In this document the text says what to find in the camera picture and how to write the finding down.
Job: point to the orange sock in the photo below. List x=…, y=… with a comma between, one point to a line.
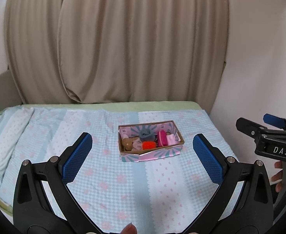
x=149, y=145

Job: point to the person's left hand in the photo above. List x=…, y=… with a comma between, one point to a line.
x=129, y=229

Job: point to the pink fluffy scrunchie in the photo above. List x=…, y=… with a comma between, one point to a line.
x=171, y=139

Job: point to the light pink cloth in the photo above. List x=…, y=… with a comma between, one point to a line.
x=137, y=145

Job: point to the grey sock ball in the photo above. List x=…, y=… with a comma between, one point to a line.
x=146, y=135

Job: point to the beige curtain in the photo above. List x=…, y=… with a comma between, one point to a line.
x=121, y=41

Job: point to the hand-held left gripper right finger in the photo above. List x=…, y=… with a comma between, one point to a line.
x=207, y=160

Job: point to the light blue patterned blanket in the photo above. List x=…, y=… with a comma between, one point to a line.
x=133, y=187

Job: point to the magenta pink sock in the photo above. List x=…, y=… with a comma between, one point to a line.
x=162, y=138

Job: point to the person's right hand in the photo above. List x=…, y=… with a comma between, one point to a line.
x=278, y=175

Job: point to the pink and teal cardboard box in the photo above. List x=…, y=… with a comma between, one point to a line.
x=155, y=154

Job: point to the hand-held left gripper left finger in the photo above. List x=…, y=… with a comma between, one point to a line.
x=77, y=158

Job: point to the light green bed sheet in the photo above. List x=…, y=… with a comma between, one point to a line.
x=108, y=105

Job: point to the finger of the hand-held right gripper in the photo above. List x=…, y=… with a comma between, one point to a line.
x=272, y=120
x=249, y=126

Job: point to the brown bear plush toy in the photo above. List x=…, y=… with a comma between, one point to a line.
x=127, y=145

